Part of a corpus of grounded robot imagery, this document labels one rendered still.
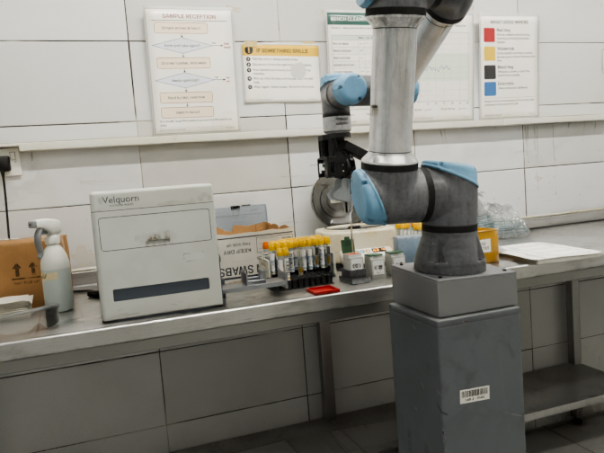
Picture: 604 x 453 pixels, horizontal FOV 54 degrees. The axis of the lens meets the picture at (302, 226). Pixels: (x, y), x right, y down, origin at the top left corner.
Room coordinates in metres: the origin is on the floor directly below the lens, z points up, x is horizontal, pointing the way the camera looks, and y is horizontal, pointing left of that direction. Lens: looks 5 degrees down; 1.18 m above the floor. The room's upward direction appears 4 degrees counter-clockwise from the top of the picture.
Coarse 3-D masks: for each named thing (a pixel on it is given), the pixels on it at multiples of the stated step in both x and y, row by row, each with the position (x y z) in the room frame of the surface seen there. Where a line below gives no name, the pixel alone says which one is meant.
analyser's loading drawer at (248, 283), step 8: (264, 272) 1.45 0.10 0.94; (280, 272) 1.50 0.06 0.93; (248, 280) 1.44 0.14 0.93; (256, 280) 1.45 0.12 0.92; (264, 280) 1.45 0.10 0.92; (272, 280) 1.48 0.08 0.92; (280, 280) 1.47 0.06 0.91; (224, 288) 1.43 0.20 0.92; (232, 288) 1.42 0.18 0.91; (240, 288) 1.43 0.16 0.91; (248, 288) 1.43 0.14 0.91; (256, 288) 1.45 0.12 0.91; (264, 288) 1.45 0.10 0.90; (288, 288) 1.47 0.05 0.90
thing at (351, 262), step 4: (344, 256) 1.60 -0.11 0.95; (348, 256) 1.58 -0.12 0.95; (352, 256) 1.58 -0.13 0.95; (356, 256) 1.59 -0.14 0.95; (360, 256) 1.58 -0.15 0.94; (344, 260) 1.60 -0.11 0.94; (348, 260) 1.58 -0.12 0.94; (352, 260) 1.57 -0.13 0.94; (356, 260) 1.58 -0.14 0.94; (360, 260) 1.58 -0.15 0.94; (344, 264) 1.60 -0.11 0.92; (348, 264) 1.58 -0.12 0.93; (352, 264) 1.57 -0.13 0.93; (356, 264) 1.58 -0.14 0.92; (360, 264) 1.58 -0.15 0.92; (344, 268) 1.61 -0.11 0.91; (348, 268) 1.58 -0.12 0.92; (352, 268) 1.57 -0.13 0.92; (356, 268) 1.58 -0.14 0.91; (360, 268) 1.58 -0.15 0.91
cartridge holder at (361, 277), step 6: (342, 270) 1.61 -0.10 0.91; (348, 270) 1.58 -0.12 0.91; (354, 270) 1.57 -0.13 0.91; (360, 270) 1.58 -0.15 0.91; (342, 276) 1.61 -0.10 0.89; (348, 276) 1.58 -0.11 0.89; (354, 276) 1.57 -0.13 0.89; (360, 276) 1.58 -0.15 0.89; (366, 276) 1.58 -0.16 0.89; (348, 282) 1.57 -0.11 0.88; (354, 282) 1.55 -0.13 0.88; (360, 282) 1.56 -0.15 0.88; (366, 282) 1.56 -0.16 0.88
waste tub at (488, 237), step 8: (480, 232) 1.70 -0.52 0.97; (488, 232) 1.71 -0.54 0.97; (496, 232) 1.73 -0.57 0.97; (480, 240) 1.70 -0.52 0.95; (488, 240) 1.71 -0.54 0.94; (496, 240) 1.73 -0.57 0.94; (488, 248) 1.71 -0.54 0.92; (496, 248) 1.72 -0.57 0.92; (488, 256) 1.71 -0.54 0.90; (496, 256) 1.72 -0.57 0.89
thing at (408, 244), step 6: (420, 234) 1.74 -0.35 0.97; (396, 240) 1.71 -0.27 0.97; (402, 240) 1.70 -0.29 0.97; (408, 240) 1.71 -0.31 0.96; (414, 240) 1.71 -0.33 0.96; (396, 246) 1.71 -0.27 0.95; (402, 246) 1.70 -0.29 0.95; (408, 246) 1.71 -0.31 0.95; (414, 246) 1.71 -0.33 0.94; (408, 252) 1.71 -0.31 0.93; (414, 252) 1.71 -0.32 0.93; (408, 258) 1.70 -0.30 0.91
